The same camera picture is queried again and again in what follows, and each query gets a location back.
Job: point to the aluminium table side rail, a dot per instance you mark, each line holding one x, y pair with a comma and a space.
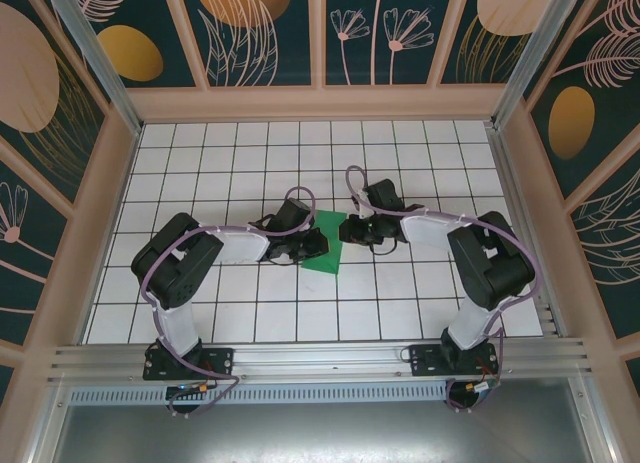
512, 183

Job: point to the pink leaf outline wall panel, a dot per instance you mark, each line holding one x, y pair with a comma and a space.
610, 243

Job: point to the orange oval feather wall panel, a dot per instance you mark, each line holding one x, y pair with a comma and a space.
572, 123

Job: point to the three flowers wall panel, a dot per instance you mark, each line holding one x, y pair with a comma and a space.
370, 63

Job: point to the pale disc grass wall panel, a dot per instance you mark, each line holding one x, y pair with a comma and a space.
505, 8

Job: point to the grey metal sheet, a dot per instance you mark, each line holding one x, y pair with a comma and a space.
320, 433

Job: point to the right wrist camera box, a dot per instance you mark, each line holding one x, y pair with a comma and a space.
365, 205

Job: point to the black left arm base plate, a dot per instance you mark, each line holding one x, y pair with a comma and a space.
220, 360

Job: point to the small circuit board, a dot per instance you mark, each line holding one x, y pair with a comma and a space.
187, 389
482, 387

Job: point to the aluminium frame bar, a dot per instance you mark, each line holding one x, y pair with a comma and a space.
46, 428
597, 428

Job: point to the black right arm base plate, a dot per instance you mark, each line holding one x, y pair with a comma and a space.
422, 360

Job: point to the orange disc leaves wall panel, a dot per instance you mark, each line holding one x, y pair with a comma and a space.
240, 3

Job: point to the single flower wall panel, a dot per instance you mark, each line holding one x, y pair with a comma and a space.
20, 263

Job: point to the green paper sheet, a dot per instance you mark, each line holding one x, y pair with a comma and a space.
334, 260

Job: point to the aluminium mounting rail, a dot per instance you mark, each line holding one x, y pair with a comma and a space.
320, 358

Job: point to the large pale disc wall panel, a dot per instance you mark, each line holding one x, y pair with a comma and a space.
25, 83

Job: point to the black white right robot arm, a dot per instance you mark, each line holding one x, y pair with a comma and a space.
490, 263

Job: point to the aluminium corner post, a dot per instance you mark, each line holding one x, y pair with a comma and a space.
98, 63
534, 58

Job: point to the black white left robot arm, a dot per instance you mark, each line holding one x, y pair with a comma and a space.
175, 263

